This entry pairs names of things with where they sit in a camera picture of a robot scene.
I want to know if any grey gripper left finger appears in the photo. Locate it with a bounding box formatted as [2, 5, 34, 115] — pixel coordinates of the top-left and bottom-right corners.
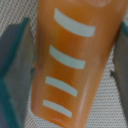
[0, 18, 35, 128]

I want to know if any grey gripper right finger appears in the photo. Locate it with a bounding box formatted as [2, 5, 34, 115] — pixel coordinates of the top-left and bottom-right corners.
[111, 21, 128, 108]

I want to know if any orange toy bread loaf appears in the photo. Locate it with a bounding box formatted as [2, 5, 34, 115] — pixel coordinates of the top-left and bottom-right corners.
[31, 0, 128, 128]

